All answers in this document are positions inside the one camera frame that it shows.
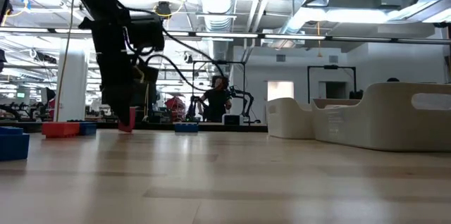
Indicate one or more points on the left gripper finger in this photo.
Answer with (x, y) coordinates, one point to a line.
(126, 100)
(113, 100)

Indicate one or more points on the red building block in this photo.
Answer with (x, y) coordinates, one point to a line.
(60, 130)
(131, 120)

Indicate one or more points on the small blue block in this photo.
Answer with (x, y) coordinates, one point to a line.
(89, 129)

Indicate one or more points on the blue building block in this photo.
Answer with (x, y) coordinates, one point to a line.
(14, 146)
(186, 127)

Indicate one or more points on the background black robot arm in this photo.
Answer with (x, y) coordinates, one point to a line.
(195, 106)
(248, 99)

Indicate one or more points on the black monitor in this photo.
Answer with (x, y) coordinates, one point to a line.
(149, 90)

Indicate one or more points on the white pillar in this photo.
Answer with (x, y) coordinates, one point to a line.
(72, 86)

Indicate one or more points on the red bag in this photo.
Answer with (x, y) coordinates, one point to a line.
(175, 106)

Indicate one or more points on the person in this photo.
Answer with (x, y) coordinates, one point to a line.
(393, 80)
(215, 106)

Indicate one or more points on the green lit sign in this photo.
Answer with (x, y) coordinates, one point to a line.
(20, 94)

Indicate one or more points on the white box device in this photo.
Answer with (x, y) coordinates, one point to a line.
(232, 120)

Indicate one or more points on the black bar with light strips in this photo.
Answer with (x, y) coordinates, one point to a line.
(229, 34)

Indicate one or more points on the bright white window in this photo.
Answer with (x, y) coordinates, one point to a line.
(280, 92)

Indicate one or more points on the white plastic bin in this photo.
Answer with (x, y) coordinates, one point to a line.
(289, 118)

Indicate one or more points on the grey plastic bin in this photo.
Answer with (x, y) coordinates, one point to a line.
(387, 129)

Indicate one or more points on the black table frame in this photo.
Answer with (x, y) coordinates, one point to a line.
(155, 127)

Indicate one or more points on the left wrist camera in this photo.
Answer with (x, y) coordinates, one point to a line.
(146, 34)

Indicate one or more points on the black stand frame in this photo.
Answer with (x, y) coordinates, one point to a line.
(331, 67)
(218, 62)

